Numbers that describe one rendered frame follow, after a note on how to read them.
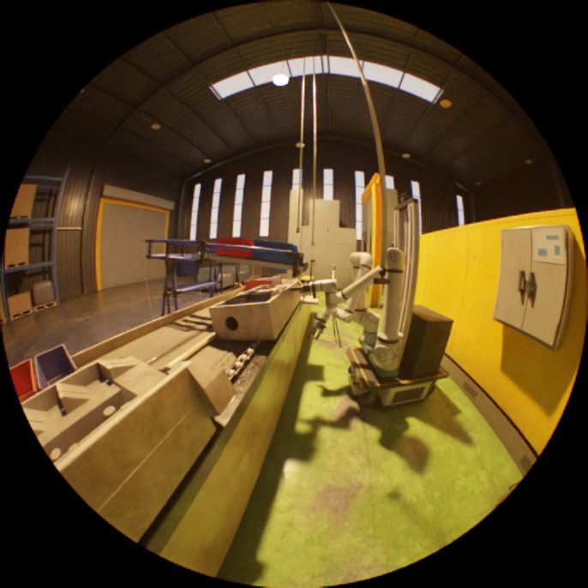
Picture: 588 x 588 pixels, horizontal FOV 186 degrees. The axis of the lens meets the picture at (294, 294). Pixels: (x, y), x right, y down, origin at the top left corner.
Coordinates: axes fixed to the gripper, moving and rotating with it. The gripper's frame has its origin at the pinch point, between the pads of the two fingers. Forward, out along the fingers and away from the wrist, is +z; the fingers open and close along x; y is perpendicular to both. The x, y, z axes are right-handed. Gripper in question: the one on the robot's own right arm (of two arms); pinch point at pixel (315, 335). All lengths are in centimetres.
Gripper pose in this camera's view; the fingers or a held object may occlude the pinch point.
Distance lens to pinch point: 170.8
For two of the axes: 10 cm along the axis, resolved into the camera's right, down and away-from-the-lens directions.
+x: -1.2, -0.8, 9.9
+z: -4.2, 9.0, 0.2
